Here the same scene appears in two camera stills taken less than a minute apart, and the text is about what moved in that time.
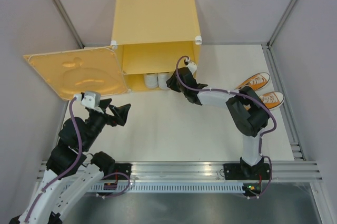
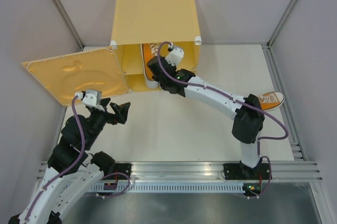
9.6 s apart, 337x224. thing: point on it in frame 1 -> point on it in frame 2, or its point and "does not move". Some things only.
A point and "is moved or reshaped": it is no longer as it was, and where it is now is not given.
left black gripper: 121,112 does not move
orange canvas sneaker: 255,82 -> 148,51
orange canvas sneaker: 273,100 does not move
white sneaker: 151,80 does not move
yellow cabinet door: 76,72 is moved or reshaped
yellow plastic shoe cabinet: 155,32 does not move
